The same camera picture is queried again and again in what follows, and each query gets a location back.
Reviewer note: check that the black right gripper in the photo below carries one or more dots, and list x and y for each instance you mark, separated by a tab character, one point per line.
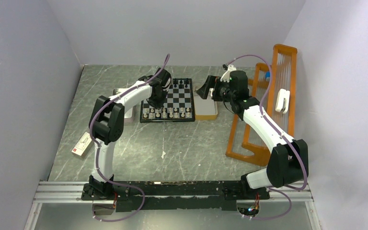
210	83

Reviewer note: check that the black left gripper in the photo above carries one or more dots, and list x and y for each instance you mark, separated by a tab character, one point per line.
158	105

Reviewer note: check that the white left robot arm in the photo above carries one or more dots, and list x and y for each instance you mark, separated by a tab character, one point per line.
107	124

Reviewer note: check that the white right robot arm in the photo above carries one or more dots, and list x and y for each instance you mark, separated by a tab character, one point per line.
288	161

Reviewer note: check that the yellow tray of white pieces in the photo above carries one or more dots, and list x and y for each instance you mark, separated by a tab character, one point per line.
205	109

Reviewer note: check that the black white chess board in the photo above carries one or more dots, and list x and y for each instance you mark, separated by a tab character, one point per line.
176	98

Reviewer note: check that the silver metal tray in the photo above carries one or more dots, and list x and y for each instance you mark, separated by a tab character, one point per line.
129	115

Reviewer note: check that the blue cap bottle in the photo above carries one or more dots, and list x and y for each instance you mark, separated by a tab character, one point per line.
267	76

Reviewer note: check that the orange wooden rack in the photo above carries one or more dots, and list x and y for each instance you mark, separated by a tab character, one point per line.
284	68

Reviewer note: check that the white clip object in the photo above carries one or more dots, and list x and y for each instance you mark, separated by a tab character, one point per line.
282	101

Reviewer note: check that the small white red box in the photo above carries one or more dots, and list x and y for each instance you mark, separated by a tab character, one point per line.
83	146

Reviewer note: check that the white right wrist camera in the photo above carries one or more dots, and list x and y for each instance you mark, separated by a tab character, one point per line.
228	69

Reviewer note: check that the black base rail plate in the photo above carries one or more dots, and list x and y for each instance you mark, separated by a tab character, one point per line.
151	195

